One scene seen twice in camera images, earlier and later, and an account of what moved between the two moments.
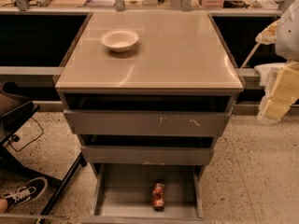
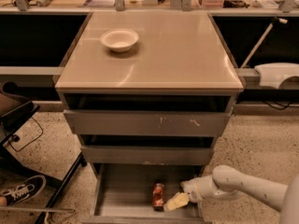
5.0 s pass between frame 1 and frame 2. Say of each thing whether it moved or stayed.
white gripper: moved
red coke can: stayed
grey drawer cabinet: stayed
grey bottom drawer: stayed
